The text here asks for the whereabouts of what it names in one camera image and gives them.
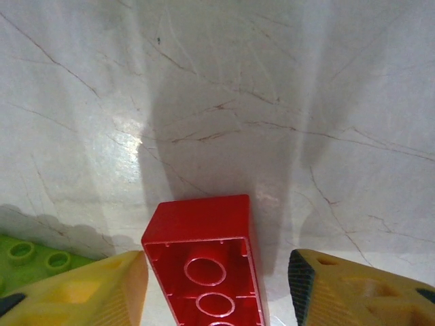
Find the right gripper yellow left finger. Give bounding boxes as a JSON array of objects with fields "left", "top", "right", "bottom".
[{"left": 0, "top": 250, "right": 150, "bottom": 326}]

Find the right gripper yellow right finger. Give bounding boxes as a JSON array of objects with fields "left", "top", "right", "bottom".
[{"left": 288, "top": 249, "right": 435, "bottom": 326}]

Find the green lego brick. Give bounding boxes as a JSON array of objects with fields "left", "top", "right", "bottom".
[{"left": 0, "top": 233, "right": 103, "bottom": 300}]

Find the red lego brick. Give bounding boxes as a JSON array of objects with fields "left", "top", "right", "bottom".
[{"left": 141, "top": 194, "right": 266, "bottom": 326}]

